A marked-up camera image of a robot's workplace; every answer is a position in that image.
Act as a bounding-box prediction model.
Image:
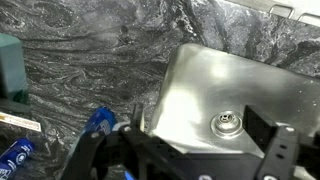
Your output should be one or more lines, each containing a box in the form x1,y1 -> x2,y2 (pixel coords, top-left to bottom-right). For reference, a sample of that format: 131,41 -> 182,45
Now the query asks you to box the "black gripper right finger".
242,104 -> 320,180

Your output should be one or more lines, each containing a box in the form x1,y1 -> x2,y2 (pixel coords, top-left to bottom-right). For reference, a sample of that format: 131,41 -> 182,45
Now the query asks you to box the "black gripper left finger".
59,102 -> 188,180

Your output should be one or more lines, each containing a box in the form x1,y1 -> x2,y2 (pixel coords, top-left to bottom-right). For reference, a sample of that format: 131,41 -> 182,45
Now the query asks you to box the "tall blue dish soap bottle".
79,105 -> 118,137

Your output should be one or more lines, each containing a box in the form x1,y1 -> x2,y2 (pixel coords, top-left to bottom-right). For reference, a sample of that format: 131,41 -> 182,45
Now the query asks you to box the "metal sink drain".
209,110 -> 246,139

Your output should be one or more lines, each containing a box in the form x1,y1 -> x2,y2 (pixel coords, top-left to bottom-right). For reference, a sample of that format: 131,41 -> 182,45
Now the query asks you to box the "stainless steel sink basin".
148,42 -> 320,180

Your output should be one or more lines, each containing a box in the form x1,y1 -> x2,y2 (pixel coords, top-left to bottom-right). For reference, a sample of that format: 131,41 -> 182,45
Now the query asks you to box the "white label strip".
0,111 -> 42,133

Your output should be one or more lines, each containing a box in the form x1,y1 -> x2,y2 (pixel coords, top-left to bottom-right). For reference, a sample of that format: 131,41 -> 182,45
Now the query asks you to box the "small blue soap bottle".
0,137 -> 36,180

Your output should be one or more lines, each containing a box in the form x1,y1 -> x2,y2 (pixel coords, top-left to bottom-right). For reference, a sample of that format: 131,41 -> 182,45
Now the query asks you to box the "white lower cabinet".
226,0 -> 320,28

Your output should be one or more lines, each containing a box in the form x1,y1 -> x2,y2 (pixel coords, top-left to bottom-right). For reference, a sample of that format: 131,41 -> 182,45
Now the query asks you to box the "metal lower cabinet handle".
267,3 -> 296,20
297,12 -> 320,26

